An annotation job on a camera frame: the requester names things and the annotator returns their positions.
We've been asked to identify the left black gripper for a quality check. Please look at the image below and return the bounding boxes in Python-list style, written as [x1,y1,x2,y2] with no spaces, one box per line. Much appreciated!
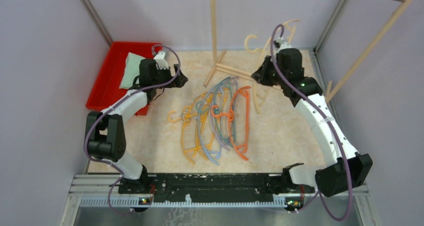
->
[152,64,188,89]

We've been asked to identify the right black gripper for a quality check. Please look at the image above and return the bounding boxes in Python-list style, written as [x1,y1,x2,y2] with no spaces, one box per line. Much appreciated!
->
[251,55,287,87]

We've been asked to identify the beige plastic hanger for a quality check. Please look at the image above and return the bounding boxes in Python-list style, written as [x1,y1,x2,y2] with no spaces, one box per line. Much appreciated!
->
[244,19,301,115]

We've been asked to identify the orange plastic hanger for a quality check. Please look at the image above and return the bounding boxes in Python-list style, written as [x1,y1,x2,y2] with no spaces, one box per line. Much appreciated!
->
[210,86,251,161]

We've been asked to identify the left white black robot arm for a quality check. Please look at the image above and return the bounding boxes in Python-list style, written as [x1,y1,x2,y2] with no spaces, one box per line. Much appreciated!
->
[83,59,188,194]

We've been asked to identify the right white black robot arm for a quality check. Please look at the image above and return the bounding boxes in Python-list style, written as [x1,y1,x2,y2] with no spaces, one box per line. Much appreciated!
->
[251,48,373,197]

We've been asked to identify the light green folded cloth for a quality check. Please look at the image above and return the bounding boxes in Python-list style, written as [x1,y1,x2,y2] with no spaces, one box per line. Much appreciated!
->
[119,52,145,89]

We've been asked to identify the lilac plastic hanger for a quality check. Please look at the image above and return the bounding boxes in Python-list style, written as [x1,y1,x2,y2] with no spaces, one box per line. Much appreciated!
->
[209,77,238,155]

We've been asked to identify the teal plastic hanger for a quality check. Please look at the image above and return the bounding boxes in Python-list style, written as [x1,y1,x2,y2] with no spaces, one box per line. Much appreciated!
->
[194,77,238,159]

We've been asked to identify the red plastic tray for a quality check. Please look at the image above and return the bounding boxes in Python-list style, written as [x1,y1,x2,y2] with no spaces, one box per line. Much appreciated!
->
[85,41,156,111]

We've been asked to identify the light blue plastic hanger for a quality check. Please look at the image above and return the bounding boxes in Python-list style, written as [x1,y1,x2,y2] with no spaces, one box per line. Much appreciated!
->
[195,85,221,166]

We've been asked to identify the wooden clothes rack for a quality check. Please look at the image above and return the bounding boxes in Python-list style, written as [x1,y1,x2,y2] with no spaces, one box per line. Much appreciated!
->
[203,0,413,102]

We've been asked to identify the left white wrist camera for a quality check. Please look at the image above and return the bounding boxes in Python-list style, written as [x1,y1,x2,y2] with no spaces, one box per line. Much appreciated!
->
[153,50,169,70]

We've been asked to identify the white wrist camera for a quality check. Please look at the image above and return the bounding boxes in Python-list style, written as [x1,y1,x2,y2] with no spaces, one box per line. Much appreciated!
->
[153,50,169,70]
[273,39,292,52]

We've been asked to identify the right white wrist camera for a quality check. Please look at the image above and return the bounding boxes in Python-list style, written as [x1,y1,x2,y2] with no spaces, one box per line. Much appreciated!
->
[273,39,292,52]

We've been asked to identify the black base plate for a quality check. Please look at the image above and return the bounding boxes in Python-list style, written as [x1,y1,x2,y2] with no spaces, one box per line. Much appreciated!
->
[118,172,316,204]

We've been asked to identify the aluminium frame rail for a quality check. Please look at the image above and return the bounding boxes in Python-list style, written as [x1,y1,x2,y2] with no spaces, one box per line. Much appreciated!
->
[67,173,369,208]

